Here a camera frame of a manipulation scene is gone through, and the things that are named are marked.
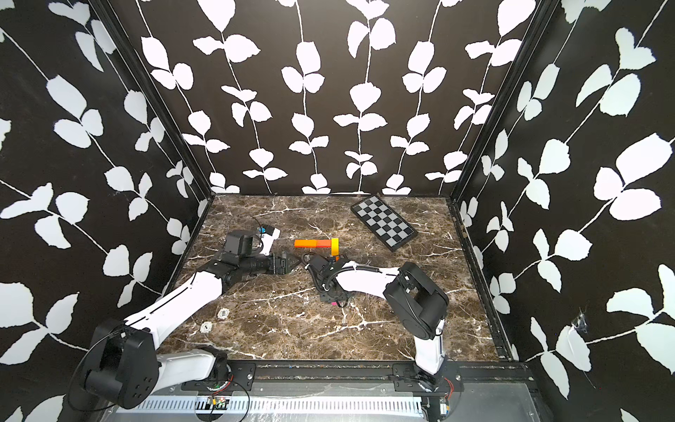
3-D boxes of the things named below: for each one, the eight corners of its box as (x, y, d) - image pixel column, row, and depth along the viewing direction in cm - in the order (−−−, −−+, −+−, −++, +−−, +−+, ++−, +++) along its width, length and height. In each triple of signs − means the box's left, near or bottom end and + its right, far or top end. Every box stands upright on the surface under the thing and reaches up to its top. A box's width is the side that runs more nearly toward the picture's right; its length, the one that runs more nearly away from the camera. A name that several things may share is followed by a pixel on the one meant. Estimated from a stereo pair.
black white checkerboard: (392, 252, 104) (393, 248, 102) (352, 210, 118) (352, 205, 116) (417, 236, 109) (418, 231, 107) (376, 198, 124) (376, 193, 121)
